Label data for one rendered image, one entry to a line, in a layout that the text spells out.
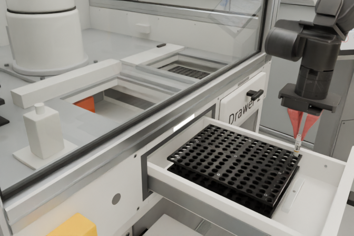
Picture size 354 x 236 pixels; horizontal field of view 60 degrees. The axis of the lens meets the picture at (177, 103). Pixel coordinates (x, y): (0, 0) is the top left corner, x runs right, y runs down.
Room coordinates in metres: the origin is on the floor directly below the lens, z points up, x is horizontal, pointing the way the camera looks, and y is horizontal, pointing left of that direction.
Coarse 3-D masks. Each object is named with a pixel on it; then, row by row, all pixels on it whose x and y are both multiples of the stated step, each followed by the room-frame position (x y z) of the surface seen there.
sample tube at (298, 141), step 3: (297, 135) 0.53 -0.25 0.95; (300, 135) 0.53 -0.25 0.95; (297, 138) 0.53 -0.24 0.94; (300, 138) 0.53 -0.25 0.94; (297, 141) 0.53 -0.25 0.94; (300, 141) 0.53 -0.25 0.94; (297, 144) 0.53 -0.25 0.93; (300, 144) 0.53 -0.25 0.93; (294, 147) 0.53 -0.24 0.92; (297, 147) 0.53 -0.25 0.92; (294, 150) 0.53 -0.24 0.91; (297, 150) 0.53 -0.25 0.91; (294, 153) 0.53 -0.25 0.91; (297, 153) 0.53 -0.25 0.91
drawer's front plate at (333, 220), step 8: (352, 152) 0.50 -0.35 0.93; (352, 160) 0.48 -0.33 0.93; (352, 168) 0.45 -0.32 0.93; (344, 176) 0.43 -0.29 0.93; (352, 176) 0.43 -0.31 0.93; (344, 184) 0.41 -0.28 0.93; (336, 192) 0.39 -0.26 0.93; (344, 192) 0.39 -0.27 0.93; (336, 200) 0.37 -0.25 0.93; (344, 200) 0.37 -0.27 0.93; (336, 208) 0.35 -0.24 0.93; (344, 208) 0.35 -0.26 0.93; (328, 216) 0.34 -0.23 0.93; (336, 216) 0.34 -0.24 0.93; (328, 224) 0.32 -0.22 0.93; (336, 224) 0.32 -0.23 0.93; (328, 232) 0.31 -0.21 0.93; (336, 232) 0.31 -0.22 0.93
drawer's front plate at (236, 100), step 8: (256, 80) 0.89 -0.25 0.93; (264, 80) 0.96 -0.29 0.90; (240, 88) 0.82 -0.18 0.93; (248, 88) 0.85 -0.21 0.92; (256, 88) 0.90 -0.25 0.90; (232, 96) 0.76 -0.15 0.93; (240, 96) 0.80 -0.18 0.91; (248, 96) 0.85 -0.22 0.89; (224, 104) 0.73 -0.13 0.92; (232, 104) 0.76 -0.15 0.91; (240, 104) 0.81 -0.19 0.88; (248, 104) 0.86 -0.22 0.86; (256, 104) 0.92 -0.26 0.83; (224, 112) 0.73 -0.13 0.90; (232, 112) 0.77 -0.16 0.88; (248, 112) 0.87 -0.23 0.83; (224, 120) 0.73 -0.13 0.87; (232, 120) 0.77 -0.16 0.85; (240, 120) 0.82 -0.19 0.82
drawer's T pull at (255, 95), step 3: (249, 90) 0.85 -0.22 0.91; (252, 90) 0.85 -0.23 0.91; (261, 90) 0.85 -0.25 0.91; (249, 93) 0.83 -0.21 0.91; (252, 93) 0.83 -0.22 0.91; (255, 93) 0.82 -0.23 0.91; (258, 93) 0.82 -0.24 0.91; (261, 93) 0.84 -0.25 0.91; (252, 96) 0.80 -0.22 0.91; (255, 96) 0.80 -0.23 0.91; (258, 96) 0.82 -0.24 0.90; (252, 99) 0.80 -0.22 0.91; (255, 99) 0.80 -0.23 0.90
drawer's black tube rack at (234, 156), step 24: (192, 144) 0.57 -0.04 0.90; (216, 144) 0.57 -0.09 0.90; (264, 144) 0.58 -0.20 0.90; (168, 168) 0.52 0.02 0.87; (192, 168) 0.49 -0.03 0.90; (216, 168) 0.48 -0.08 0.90; (240, 168) 0.48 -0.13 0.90; (264, 168) 0.49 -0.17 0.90; (216, 192) 0.45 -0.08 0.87; (240, 192) 0.42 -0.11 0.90; (264, 192) 0.42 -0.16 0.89; (264, 216) 0.39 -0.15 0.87
